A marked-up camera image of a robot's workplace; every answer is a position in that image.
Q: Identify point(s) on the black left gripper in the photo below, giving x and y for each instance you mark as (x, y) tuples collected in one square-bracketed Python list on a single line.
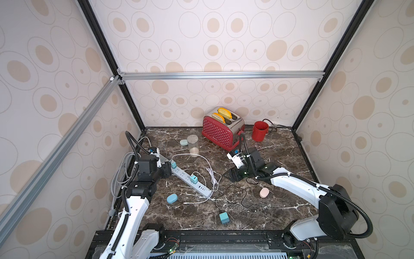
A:
[(166, 169)]

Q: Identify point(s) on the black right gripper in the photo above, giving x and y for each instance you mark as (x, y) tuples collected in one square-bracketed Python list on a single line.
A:
[(248, 160)]

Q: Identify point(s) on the blue earbud case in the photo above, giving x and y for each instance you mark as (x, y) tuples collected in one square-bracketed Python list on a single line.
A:
[(172, 198)]

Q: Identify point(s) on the white power strip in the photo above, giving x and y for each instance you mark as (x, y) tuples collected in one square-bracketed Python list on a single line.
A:
[(200, 188)]

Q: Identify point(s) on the teal charger with white cable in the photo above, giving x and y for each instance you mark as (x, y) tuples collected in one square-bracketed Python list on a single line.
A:
[(193, 179)]

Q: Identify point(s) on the teal charger with black cable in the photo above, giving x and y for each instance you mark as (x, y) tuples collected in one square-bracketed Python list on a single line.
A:
[(223, 214)]

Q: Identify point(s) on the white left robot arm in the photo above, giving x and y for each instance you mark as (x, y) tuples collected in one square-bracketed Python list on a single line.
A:
[(136, 196)]

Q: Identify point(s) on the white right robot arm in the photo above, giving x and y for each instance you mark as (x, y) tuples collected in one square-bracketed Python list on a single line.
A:
[(338, 216)]

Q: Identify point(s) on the pink earbud case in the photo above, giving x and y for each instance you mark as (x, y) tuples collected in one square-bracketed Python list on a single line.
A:
[(264, 192)]

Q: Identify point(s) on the red plastic cup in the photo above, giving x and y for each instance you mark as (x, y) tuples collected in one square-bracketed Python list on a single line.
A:
[(260, 130)]

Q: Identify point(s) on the red polka dot toaster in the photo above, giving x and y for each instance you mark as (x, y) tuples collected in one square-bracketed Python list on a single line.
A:
[(226, 135)]

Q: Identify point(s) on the mint green earbud case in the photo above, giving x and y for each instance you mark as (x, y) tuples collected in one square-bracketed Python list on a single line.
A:
[(183, 142)]

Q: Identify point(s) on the clear jar with rice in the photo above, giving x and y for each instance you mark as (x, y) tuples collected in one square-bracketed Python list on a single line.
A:
[(193, 145)]

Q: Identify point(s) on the yellow toast slice front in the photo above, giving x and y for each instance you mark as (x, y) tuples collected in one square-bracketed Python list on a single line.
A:
[(219, 118)]

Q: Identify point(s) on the yellow toast slice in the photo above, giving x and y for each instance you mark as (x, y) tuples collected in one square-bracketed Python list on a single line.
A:
[(219, 118), (224, 113)]

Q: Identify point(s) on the yellow toast slice back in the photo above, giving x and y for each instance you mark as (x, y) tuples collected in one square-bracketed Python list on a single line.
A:
[(224, 113)]

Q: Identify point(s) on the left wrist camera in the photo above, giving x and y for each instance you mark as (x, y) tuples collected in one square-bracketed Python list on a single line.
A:
[(156, 152)]

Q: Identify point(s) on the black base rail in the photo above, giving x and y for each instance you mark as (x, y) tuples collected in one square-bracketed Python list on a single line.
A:
[(263, 244)]

